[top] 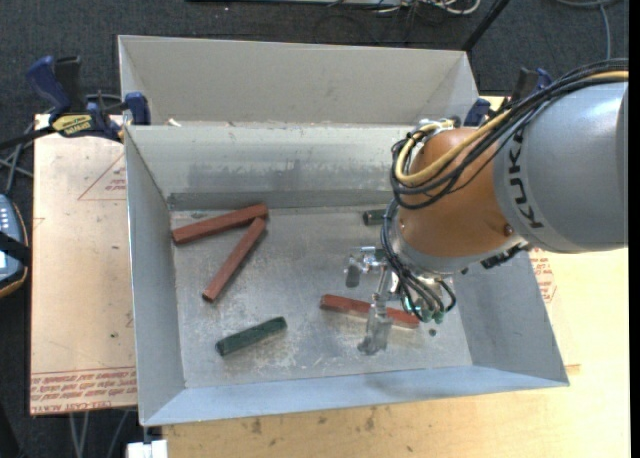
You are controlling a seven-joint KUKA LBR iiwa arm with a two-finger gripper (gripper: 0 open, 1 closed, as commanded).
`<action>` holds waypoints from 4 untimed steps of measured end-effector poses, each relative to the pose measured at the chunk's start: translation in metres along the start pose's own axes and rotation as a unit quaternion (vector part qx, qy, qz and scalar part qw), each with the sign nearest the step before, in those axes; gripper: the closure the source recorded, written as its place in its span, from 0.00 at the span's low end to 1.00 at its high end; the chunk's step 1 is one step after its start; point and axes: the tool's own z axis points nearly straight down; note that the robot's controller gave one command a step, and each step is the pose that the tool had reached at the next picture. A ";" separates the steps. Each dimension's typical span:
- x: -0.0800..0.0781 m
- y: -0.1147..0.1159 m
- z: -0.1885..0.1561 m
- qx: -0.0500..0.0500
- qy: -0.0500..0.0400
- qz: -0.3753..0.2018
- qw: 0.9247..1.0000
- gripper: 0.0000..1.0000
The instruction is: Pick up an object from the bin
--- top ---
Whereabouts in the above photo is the red-brown flat block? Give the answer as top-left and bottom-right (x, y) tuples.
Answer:
(201, 216), (267, 304)
(319, 293), (421, 330)
(171, 202), (270, 246)

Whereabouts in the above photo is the brown cardboard board red print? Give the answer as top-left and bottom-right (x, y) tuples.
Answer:
(29, 113), (584, 417)

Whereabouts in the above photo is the grey metal bin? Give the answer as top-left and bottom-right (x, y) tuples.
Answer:
(117, 34), (570, 428)

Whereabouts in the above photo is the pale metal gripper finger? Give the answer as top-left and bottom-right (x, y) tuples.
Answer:
(357, 309), (380, 356)
(377, 312), (395, 350)

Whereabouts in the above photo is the black cylinder on white bracket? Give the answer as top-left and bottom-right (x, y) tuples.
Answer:
(343, 245), (385, 290)

